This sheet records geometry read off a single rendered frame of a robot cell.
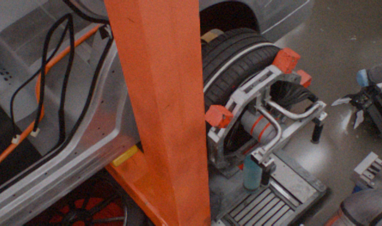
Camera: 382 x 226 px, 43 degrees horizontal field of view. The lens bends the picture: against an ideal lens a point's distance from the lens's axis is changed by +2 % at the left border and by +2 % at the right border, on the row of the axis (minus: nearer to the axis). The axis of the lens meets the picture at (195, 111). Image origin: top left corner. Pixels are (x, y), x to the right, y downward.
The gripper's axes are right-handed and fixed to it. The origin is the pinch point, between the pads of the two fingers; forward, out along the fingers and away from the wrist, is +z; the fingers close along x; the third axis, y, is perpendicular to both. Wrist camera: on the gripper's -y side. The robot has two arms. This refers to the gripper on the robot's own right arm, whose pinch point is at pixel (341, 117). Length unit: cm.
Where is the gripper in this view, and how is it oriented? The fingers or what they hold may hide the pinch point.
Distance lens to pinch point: 237.9
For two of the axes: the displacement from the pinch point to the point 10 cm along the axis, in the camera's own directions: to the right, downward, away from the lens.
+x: 6.9, 7.2, 0.5
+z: -7.2, 6.9, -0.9
